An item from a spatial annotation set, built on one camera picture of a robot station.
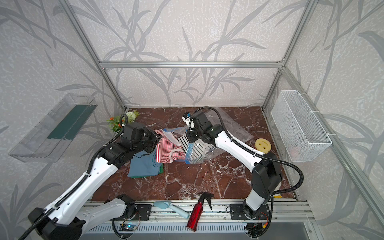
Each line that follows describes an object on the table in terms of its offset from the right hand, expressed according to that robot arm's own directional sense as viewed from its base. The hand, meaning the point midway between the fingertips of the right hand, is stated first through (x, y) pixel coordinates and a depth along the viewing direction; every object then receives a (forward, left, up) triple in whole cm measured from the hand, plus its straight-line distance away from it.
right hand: (187, 131), depth 82 cm
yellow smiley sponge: (+1, -48, -18) cm, 51 cm away
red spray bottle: (-37, -5, -18) cm, 41 cm away
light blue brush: (-32, +11, -18) cm, 39 cm away
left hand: (-6, +10, +6) cm, 14 cm away
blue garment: (-11, +27, -17) cm, 34 cm away
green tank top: (-16, +16, -18) cm, 29 cm away
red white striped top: (-11, +10, -3) cm, 15 cm away
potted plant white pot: (+10, +45, -3) cm, 46 cm away
